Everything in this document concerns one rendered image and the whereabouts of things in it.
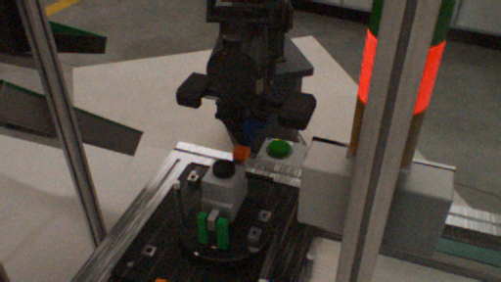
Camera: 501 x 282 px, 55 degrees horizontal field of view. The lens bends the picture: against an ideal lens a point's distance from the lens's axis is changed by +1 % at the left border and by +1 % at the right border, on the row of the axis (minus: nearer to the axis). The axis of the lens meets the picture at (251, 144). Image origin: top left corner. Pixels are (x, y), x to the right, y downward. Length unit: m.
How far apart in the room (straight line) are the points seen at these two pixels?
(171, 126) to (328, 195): 0.73
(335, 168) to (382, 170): 0.06
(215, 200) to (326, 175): 0.26
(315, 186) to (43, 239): 0.60
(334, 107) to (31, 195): 0.69
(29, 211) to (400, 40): 0.79
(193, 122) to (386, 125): 0.81
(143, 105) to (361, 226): 0.87
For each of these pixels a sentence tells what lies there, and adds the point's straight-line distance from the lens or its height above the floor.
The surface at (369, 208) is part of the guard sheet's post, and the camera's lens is 0.39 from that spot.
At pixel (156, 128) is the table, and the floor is 0.86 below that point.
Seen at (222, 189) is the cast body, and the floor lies 1.08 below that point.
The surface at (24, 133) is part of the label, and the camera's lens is 0.72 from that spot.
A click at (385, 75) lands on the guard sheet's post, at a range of 0.31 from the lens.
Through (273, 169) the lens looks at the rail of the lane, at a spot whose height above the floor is 0.96.
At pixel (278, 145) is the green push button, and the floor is 0.97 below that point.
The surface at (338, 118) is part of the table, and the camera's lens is 1.14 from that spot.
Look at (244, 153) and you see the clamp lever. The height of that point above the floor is 1.08.
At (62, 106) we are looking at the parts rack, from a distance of 0.63.
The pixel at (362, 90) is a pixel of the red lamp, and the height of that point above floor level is 1.32.
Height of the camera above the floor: 1.50
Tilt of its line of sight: 38 degrees down
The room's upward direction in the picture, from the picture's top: straight up
